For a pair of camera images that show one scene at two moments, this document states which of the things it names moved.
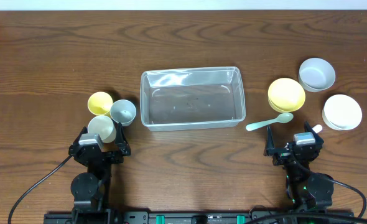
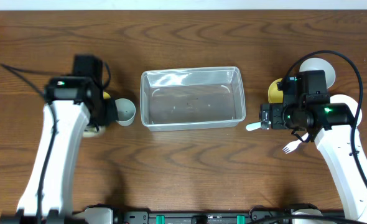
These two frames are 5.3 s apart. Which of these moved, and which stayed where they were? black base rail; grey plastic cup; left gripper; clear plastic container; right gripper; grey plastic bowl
Moved: left gripper; right gripper
Stayed: grey plastic bowl; black base rail; grey plastic cup; clear plastic container
